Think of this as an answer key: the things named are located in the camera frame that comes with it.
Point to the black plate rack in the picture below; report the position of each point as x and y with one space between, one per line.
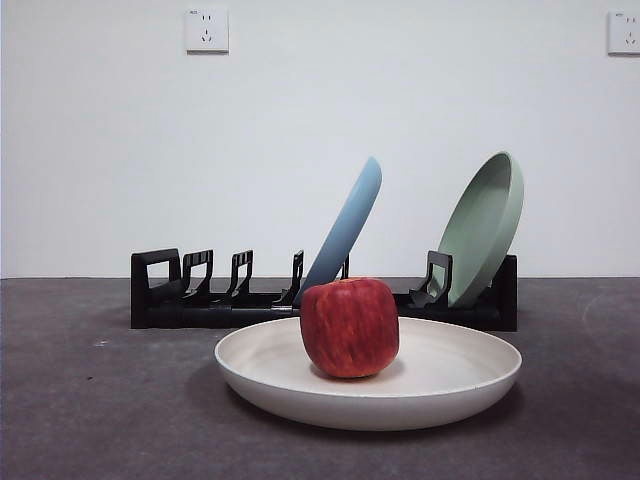
165 315

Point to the green plate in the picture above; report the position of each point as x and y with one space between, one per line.
480 235

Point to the red apple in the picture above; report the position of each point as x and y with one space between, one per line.
350 325

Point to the blue plate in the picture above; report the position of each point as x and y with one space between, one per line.
350 220

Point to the white wall socket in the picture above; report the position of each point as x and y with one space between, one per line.
625 32
207 31

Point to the cream yellow plate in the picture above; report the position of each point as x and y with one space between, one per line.
440 390

